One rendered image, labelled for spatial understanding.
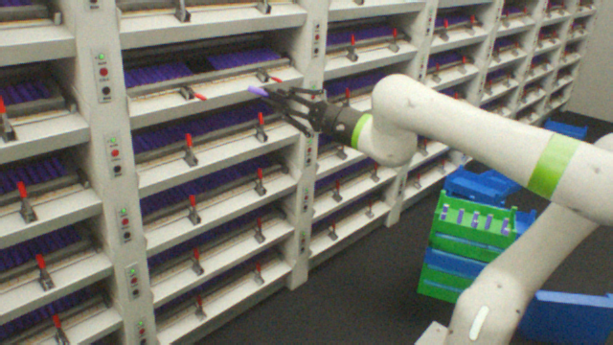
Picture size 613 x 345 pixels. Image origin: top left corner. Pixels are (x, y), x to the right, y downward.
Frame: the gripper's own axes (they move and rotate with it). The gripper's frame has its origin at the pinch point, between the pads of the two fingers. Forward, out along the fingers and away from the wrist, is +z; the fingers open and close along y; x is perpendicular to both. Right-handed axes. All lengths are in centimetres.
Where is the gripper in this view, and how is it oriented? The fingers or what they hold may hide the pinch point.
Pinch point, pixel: (275, 98)
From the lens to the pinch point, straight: 125.8
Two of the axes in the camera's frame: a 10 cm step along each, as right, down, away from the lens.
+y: -2.8, 9.1, 2.9
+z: -8.1, -3.9, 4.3
